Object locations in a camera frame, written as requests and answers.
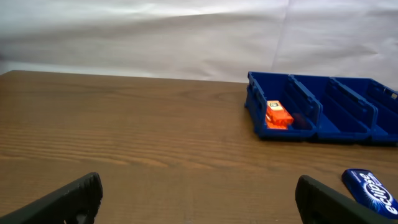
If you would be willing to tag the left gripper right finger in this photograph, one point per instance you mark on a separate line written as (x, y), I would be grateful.
(323, 205)

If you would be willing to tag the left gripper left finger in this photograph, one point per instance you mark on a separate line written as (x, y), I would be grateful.
(62, 202)

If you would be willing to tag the blue candy pack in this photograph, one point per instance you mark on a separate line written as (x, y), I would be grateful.
(371, 189)

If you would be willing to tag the orange candy box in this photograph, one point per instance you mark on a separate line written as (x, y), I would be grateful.
(275, 127)
(278, 113)

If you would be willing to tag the blue tray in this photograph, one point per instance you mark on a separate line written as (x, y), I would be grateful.
(342, 124)

